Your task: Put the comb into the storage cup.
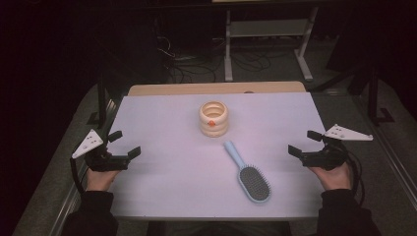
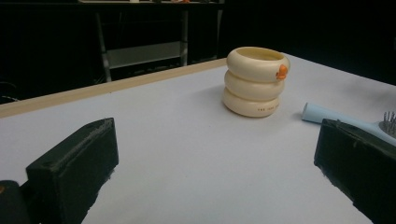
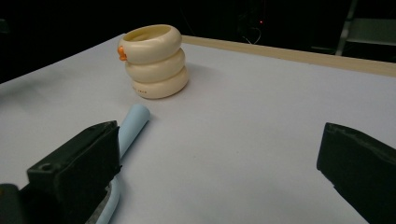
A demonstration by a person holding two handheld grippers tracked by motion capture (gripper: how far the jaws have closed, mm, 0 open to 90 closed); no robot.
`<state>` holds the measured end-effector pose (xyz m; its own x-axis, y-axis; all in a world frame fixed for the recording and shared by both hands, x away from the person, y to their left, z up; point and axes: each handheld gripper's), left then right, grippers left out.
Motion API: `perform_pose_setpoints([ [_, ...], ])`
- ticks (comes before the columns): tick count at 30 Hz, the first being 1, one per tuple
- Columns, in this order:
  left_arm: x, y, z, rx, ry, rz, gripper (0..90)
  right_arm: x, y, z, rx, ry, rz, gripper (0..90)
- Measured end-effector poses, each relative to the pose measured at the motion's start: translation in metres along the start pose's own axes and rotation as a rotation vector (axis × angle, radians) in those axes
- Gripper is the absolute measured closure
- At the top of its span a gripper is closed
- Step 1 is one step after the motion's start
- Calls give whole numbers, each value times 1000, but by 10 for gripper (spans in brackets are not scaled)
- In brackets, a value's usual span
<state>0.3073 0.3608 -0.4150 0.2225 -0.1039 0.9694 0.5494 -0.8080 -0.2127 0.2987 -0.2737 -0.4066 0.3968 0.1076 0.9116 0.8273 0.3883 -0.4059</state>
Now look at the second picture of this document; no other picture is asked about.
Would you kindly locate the cream ringed holder with duck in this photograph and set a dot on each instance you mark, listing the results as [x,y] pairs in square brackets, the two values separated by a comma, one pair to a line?
[253,84]

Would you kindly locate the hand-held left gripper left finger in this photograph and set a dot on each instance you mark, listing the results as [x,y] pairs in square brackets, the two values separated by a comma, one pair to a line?
[73,168]

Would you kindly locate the light blue hairbrush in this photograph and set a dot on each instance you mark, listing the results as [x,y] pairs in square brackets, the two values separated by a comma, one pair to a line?
[323,113]

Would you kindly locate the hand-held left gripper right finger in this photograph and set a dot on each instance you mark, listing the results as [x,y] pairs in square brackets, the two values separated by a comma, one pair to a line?
[358,158]

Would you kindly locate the grey metal stand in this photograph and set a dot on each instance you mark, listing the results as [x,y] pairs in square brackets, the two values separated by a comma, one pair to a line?
[143,56]

